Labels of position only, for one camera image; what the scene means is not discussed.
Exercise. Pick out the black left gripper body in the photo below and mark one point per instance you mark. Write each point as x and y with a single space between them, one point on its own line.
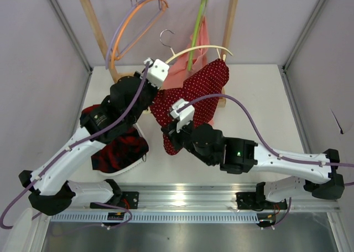
149 96

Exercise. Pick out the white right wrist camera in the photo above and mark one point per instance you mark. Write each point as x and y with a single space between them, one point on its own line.
182 112

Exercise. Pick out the aluminium mounting rail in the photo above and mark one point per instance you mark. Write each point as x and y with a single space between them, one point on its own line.
183 197

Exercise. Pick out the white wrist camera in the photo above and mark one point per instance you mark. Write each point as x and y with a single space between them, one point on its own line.
157 72
182 112

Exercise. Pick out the green hanger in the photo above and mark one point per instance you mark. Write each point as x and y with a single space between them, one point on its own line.
198 23

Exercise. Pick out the purple hanger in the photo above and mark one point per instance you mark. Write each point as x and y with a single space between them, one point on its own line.
113 52

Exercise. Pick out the red plaid garment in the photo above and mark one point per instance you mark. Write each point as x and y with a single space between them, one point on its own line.
96 118

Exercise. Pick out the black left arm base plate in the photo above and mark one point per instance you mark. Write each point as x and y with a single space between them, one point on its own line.
127 199

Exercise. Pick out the orange hanger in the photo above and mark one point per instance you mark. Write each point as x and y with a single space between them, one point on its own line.
140 19

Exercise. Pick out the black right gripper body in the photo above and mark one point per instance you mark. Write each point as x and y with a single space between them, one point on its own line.
171 135

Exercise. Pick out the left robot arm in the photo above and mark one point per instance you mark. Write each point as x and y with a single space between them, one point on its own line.
51 190

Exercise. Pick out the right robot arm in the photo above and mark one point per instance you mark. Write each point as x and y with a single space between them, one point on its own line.
305 174

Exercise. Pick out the white slotted cable duct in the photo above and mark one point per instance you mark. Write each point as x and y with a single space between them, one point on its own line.
156 217

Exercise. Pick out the pink pleated skirt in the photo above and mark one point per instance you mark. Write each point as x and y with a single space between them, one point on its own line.
185 66

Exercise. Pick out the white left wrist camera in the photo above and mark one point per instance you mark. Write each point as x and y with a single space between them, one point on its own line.
157 72

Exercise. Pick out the red polka dot skirt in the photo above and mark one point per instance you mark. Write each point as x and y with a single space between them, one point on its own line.
209 80

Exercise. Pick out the white plastic basket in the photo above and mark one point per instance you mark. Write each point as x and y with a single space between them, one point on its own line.
122 154

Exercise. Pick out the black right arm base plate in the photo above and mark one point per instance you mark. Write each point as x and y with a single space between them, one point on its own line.
247 200

